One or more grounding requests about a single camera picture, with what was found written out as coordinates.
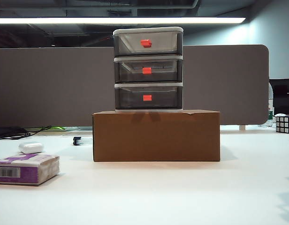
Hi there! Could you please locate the white plastic drawer cabinet frame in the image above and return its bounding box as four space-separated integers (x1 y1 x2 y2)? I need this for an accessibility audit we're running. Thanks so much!
113 27 184 112

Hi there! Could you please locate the grey desk partition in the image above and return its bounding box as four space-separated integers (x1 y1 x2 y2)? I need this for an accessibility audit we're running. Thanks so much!
0 44 270 128

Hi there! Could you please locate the black cable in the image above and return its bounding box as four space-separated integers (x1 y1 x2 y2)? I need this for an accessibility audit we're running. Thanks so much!
17 126 53 139

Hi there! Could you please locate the rubik's cube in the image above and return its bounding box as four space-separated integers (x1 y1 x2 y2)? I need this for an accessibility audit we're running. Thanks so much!
275 114 289 134

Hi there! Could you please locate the clear bottle green label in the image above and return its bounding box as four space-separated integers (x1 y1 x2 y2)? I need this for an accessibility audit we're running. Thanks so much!
267 84 275 124

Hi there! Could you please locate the brown cardboard box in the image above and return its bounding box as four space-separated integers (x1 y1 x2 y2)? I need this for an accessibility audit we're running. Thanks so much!
92 109 221 162

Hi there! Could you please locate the purple white napkin pack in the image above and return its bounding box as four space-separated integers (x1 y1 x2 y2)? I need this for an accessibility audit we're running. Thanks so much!
0 153 60 186

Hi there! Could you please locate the white earbuds case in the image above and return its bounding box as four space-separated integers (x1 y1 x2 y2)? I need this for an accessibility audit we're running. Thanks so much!
18 142 41 155

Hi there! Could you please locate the black office chair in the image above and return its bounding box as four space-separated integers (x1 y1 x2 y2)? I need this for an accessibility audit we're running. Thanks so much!
269 79 289 117

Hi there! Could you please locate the black flat pad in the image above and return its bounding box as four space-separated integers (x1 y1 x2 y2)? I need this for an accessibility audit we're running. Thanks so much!
0 127 25 140

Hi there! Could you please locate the smoky clear drawer orange handle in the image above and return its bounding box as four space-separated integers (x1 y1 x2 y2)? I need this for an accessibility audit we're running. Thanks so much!
114 32 183 56
115 86 183 110
114 59 183 83

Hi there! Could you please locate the ceiling light strip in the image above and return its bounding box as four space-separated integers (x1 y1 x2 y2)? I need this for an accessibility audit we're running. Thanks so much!
0 17 246 24

